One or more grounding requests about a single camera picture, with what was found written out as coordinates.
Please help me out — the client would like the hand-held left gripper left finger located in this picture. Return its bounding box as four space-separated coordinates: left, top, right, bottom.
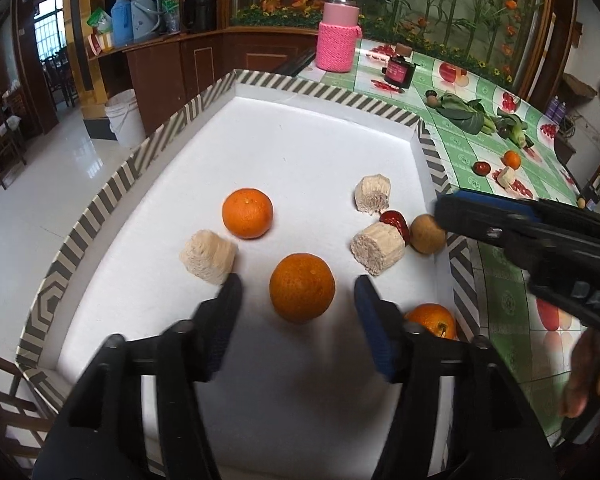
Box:
32 272 244 480

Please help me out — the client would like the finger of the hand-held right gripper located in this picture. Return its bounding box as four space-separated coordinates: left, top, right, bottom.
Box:
434 190 538 261

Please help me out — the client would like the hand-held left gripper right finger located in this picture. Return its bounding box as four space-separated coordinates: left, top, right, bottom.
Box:
354 275 561 480

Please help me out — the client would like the white tray with striped rim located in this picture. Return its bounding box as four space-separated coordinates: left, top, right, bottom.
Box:
15 69 481 480

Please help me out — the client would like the person's right hand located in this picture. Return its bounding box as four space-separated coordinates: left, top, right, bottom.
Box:
560 330 600 418

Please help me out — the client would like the dark wooden cabinet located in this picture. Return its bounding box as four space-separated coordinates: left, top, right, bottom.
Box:
552 130 578 166

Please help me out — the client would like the dark red glass bottle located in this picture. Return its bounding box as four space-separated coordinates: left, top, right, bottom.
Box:
384 44 417 90

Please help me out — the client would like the glass panel with artificial plants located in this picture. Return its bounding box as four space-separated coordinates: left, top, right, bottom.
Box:
230 0 556 86

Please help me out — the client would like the wooden chair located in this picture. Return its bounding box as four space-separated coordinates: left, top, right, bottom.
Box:
0 347 56 461
0 87 28 201

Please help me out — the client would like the bottle with pink knitted sleeve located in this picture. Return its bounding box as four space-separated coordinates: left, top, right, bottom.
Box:
315 0 363 72

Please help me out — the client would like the white plastic bucket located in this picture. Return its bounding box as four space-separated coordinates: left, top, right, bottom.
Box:
104 89 147 149

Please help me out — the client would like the wooden counter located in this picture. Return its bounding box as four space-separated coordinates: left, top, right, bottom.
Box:
87 27 321 136

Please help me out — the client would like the blue thermos jug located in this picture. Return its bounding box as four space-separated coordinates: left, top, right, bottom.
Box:
111 0 134 47

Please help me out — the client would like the grey thermos jug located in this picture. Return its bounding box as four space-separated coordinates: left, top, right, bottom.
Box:
130 0 167 43

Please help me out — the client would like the wooden wall shelf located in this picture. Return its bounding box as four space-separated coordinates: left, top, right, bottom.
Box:
562 74 598 103

